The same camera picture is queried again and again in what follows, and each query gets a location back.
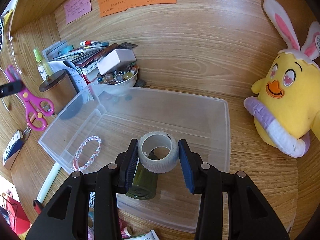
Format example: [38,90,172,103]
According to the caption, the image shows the clear plastic storage box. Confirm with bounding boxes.
[37,83,231,234]

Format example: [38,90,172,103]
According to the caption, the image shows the white charging cable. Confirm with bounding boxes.
[7,32,23,74]

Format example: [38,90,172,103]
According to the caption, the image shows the pink white braided bracelet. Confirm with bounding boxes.
[72,135,102,171]

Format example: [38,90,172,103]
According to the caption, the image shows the yellow chick plush toy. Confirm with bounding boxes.
[244,0,319,158]

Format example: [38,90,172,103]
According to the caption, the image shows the yellow green spray bottle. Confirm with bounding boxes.
[33,47,54,81]

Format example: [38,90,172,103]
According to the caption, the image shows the stack of books and papers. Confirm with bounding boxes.
[47,42,138,91]

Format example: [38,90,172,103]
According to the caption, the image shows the white rectangular box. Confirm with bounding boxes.
[97,49,136,75]

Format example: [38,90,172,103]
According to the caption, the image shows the pink paper note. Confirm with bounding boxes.
[64,0,92,24]

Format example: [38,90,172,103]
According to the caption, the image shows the white bowl of marbles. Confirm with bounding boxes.
[97,62,139,95]

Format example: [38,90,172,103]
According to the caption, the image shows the pink scissors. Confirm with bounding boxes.
[4,65,55,131]

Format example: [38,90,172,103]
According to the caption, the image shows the white blue small box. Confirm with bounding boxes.
[2,130,24,170]

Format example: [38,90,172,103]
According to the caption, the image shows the red white marker pen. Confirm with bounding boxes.
[80,40,100,46]

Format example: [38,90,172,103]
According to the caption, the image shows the white plastic stick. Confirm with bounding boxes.
[36,163,61,203]

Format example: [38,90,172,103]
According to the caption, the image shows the brown lidded canister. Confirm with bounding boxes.
[39,69,77,115]

